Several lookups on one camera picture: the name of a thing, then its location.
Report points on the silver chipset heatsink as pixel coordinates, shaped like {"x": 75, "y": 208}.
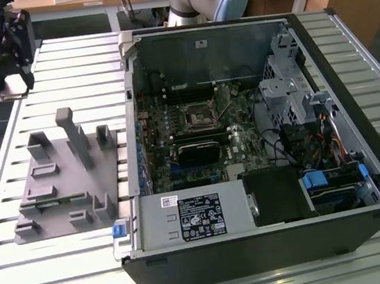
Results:
{"x": 236, "y": 171}

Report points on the green RAM stick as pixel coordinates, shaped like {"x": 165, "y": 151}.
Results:
{"x": 56, "y": 202}

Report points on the thin metal locking lever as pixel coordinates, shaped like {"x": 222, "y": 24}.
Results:
{"x": 181, "y": 102}

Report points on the green motherboard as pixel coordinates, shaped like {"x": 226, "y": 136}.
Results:
{"x": 246, "y": 141}

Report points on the blue disk carrier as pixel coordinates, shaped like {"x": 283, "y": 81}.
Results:
{"x": 312, "y": 180}

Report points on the black expansion slot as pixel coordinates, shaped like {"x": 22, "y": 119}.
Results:
{"x": 195, "y": 179}

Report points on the grey parts rack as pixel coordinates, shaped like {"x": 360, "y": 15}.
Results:
{"x": 65, "y": 155}

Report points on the silver metal drive cage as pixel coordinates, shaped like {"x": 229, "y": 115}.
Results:
{"x": 278, "y": 95}

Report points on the black plastic shroud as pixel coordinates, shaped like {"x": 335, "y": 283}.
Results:
{"x": 274, "y": 194}

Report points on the blue case latch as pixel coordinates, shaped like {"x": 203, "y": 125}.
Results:
{"x": 118, "y": 229}

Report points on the black hard disk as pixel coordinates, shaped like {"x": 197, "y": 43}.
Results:
{"x": 334, "y": 200}

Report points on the black graphics card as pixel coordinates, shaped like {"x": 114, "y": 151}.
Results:
{"x": 198, "y": 153}

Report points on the black PC case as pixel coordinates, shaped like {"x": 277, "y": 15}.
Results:
{"x": 227, "y": 266}

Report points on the grey power supply with label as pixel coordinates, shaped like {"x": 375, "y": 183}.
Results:
{"x": 159, "y": 230}

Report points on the CPU socket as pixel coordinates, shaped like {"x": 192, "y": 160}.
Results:
{"x": 193, "y": 117}

